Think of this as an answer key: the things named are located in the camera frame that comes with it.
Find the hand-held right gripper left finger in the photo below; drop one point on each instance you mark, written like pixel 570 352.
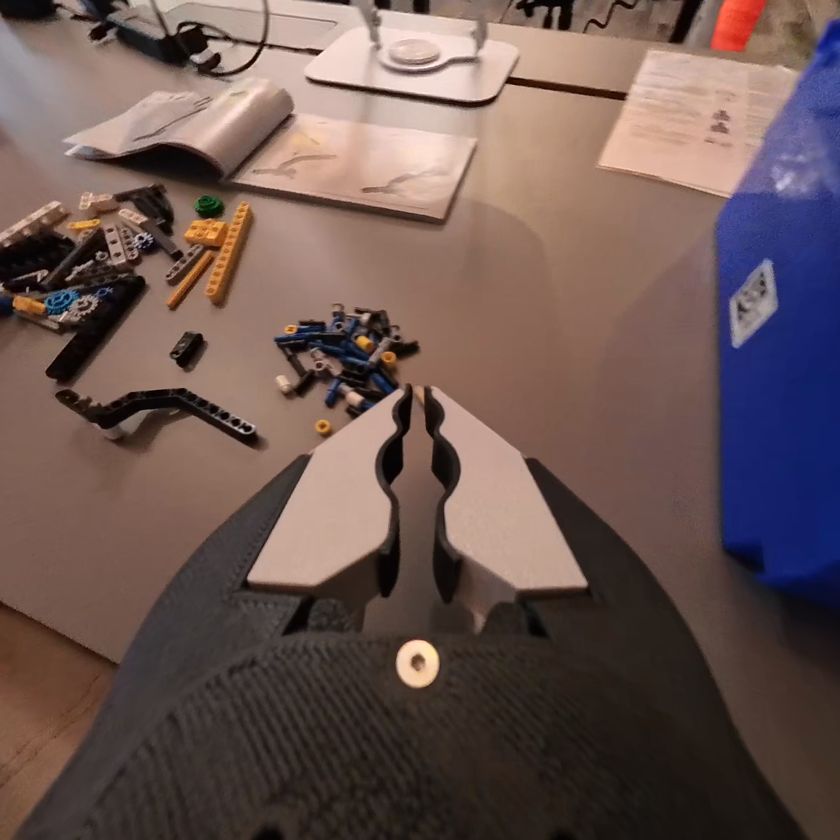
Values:
pixel 328 512

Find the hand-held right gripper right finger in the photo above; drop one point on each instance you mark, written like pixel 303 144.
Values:
pixel 505 518

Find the lego instruction booklet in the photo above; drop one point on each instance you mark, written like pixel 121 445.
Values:
pixel 367 157

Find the pile of small lego pins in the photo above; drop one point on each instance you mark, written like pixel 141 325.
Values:
pixel 348 354

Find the black angled lego beam assembly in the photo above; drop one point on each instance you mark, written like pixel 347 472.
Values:
pixel 164 401

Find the small black lego connector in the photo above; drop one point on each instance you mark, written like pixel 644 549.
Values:
pixel 186 345

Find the long yellow lego beam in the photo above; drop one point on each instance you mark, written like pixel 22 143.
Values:
pixel 229 256

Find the green round lego piece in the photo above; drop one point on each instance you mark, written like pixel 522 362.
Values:
pixel 208 206

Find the pile of mixed lego pieces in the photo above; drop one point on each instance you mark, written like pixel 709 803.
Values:
pixel 85 275

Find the blue bag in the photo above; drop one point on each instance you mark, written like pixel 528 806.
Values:
pixel 781 426

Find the printed paper sheet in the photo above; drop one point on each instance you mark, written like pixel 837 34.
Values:
pixel 682 118

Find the white desk stand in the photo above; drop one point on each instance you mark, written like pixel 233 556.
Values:
pixel 472 72

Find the black power adapter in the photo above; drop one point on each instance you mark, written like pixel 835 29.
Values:
pixel 148 36

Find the orange object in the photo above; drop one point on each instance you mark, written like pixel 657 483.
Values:
pixel 738 23

